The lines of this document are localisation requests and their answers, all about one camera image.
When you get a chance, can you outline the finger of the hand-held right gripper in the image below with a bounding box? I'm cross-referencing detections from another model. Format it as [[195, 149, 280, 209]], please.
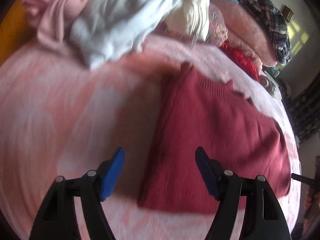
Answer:
[[291, 172, 314, 184]]

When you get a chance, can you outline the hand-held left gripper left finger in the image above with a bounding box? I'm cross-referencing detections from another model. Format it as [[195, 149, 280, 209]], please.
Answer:
[[29, 147, 125, 240]]

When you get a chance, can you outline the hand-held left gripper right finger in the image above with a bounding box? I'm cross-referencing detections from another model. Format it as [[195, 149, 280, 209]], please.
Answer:
[[195, 147, 292, 240]]

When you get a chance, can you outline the maroon knit sweater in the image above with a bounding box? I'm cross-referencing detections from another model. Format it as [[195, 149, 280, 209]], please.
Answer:
[[137, 62, 292, 215]]

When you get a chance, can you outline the dark patterned curtain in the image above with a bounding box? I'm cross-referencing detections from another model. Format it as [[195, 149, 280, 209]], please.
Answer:
[[290, 80, 320, 141]]

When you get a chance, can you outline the pink bed sheet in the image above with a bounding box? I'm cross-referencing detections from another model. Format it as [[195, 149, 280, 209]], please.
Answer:
[[0, 36, 304, 240]]

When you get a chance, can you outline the pale crumpled plastic bag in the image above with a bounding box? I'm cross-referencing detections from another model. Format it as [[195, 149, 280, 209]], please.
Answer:
[[259, 74, 282, 101]]

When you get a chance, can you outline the red shiny cloth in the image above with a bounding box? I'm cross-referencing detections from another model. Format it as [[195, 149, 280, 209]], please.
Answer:
[[219, 41, 260, 80]]

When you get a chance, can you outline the paisley patterned cloth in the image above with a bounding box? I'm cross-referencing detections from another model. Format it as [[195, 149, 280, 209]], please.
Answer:
[[205, 6, 229, 47]]

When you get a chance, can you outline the pink folded fleece blanket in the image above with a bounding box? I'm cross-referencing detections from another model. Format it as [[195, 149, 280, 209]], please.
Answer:
[[210, 0, 278, 67]]

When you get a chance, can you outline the white ribbed garment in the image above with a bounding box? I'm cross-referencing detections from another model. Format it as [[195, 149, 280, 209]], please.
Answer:
[[70, 0, 208, 70]]

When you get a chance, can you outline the cream garment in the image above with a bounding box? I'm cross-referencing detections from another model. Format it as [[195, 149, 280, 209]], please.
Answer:
[[166, 0, 210, 42]]

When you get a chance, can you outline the dark plaid cloth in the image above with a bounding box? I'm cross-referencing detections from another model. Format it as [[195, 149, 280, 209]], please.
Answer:
[[222, 0, 292, 67]]

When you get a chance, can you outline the pink garment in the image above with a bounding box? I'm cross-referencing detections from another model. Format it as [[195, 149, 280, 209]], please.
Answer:
[[22, 0, 97, 55]]

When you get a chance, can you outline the small wooden wall box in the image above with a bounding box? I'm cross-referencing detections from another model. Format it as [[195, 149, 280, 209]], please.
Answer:
[[281, 5, 294, 22]]

